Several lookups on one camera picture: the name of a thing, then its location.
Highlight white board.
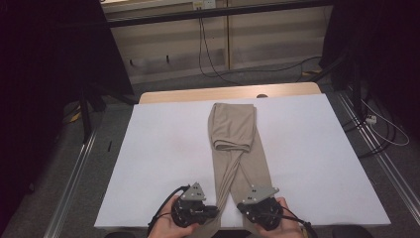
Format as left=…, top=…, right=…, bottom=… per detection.
left=93, top=93, right=391, bottom=231

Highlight black stand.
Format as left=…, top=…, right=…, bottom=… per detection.
left=310, top=49, right=365, bottom=123
left=77, top=83, right=137, bottom=144

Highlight beige cabinet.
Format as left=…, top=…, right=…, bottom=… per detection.
left=110, top=4, right=333, bottom=85

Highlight right hand-held gripper black cable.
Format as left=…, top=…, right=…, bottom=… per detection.
left=280, top=204, right=320, bottom=238

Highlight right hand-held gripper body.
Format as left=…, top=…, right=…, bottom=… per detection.
left=241, top=184, right=284, bottom=231

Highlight white wall socket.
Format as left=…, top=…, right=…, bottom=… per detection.
left=192, top=0, right=217, bottom=10

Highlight white cable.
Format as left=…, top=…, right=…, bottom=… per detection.
left=361, top=98, right=410, bottom=147

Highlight bundle of black cables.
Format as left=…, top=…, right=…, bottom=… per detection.
left=341, top=108, right=397, bottom=159

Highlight person's left hand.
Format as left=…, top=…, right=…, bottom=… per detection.
left=147, top=197, right=201, bottom=238

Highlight wooden table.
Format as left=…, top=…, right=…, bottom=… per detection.
left=138, top=81, right=322, bottom=105

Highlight black curtain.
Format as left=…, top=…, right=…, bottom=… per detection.
left=0, top=0, right=135, bottom=229
left=318, top=0, right=420, bottom=140

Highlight black horizontal bar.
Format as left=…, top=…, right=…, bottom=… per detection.
left=106, top=0, right=335, bottom=29

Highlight beige pants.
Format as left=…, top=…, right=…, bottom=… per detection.
left=189, top=102, right=275, bottom=238

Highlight black floor cable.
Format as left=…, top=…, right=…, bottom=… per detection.
left=227, top=56, right=323, bottom=83

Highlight black hanging cable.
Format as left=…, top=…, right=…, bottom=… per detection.
left=197, top=17, right=244, bottom=86

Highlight person's right hand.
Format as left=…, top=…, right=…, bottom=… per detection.
left=256, top=197, right=305, bottom=238

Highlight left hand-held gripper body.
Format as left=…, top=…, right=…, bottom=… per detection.
left=170, top=181, right=210, bottom=228

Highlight aluminium floor rail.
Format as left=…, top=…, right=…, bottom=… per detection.
left=336, top=90, right=420, bottom=217
left=43, top=128, right=98, bottom=238

